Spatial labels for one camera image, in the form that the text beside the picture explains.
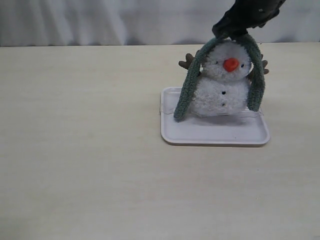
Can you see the white plush snowman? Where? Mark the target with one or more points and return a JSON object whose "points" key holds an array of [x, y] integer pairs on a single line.
{"points": [[222, 85]]}

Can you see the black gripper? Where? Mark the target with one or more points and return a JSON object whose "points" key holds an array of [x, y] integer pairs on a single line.
{"points": [[244, 15]]}

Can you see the white plastic tray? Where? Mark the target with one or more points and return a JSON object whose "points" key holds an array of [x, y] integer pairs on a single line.
{"points": [[244, 129]]}

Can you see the white backdrop curtain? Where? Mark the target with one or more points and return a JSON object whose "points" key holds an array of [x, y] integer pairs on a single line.
{"points": [[108, 22]]}

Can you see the green knitted scarf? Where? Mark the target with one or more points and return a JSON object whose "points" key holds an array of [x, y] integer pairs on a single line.
{"points": [[256, 80]]}

